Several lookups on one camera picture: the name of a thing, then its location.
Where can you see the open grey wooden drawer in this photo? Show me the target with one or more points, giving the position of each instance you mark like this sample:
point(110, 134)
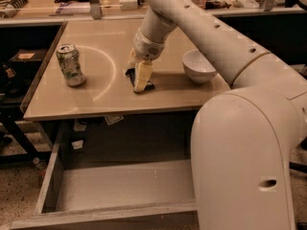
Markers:
point(135, 175)

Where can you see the white ceramic bowl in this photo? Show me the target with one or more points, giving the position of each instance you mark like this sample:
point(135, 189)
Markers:
point(197, 67)

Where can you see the green white soda can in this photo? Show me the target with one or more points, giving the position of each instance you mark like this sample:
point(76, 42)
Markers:
point(68, 59)

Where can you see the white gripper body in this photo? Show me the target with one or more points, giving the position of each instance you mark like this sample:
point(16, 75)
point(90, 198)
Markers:
point(146, 49)

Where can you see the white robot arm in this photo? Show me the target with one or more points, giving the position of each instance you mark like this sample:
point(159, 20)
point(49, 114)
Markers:
point(241, 139)

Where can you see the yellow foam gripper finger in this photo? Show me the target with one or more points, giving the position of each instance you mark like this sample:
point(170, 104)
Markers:
point(133, 59)
point(143, 72)

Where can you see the blue rxbar wrapper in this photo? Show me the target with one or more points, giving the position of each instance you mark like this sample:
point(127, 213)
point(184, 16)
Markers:
point(147, 86)

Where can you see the dark box with label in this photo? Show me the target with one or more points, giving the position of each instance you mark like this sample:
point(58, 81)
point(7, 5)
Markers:
point(28, 57)

